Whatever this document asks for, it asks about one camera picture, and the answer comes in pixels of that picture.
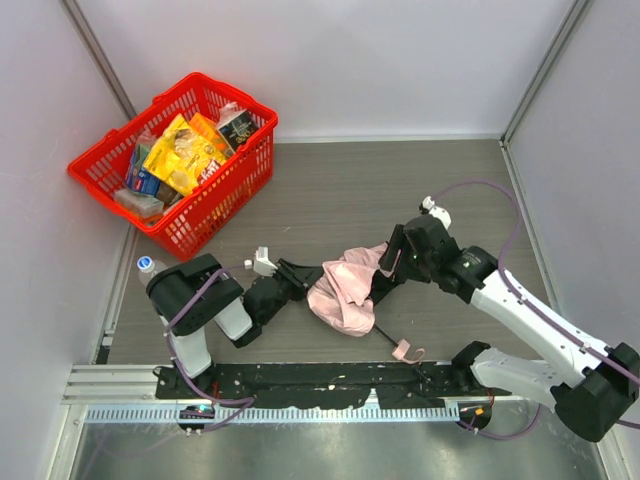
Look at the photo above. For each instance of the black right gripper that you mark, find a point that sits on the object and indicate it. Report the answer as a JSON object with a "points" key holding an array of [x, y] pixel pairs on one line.
{"points": [[395, 255]]}

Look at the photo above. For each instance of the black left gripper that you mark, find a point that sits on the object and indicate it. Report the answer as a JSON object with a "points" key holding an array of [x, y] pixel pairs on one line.
{"points": [[285, 275]]}

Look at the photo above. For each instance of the pink folding umbrella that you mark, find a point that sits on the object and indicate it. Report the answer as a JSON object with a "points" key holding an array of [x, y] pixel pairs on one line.
{"points": [[341, 297]]}

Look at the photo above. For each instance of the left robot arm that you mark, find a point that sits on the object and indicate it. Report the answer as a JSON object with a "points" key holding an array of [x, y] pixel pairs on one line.
{"points": [[188, 296]]}

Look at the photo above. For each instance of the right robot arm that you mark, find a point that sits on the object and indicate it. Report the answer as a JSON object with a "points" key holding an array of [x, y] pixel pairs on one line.
{"points": [[586, 382]]}

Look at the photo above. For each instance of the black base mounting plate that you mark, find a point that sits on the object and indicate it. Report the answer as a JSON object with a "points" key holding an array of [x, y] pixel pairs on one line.
{"points": [[338, 385]]}

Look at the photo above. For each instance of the red plastic shopping basket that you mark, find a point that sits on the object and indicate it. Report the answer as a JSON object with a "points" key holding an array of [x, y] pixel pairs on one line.
{"points": [[187, 222]]}

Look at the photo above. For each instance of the red and white snack packet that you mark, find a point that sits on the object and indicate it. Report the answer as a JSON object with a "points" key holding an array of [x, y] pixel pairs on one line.
{"points": [[209, 171]]}

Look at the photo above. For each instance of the plastic bottle with blue cap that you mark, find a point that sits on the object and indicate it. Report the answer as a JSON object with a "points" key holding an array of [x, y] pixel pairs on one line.
{"points": [[148, 268]]}

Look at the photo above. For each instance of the black box with gold print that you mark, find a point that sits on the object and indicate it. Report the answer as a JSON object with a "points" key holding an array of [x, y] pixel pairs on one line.
{"points": [[237, 129]]}

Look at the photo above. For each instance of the clear plastic container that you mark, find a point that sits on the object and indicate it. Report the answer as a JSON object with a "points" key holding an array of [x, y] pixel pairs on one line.
{"points": [[141, 205]]}

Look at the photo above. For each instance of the yellow snack bag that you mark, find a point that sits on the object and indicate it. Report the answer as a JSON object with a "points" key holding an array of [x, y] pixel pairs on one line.
{"points": [[178, 156]]}

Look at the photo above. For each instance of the orange snack box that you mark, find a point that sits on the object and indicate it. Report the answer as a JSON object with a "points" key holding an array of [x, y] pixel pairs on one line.
{"points": [[207, 129]]}

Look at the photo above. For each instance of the blue snack packet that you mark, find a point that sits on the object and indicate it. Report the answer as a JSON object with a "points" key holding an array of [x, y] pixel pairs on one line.
{"points": [[138, 178]]}

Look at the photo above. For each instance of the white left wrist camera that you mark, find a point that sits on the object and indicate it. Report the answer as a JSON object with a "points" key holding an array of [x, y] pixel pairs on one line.
{"points": [[260, 263]]}

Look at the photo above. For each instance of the white slotted cable duct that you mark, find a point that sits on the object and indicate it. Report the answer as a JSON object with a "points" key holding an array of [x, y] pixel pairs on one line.
{"points": [[167, 413]]}

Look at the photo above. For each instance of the aluminium frame rail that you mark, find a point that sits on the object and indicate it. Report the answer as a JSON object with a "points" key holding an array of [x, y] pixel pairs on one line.
{"points": [[110, 384]]}

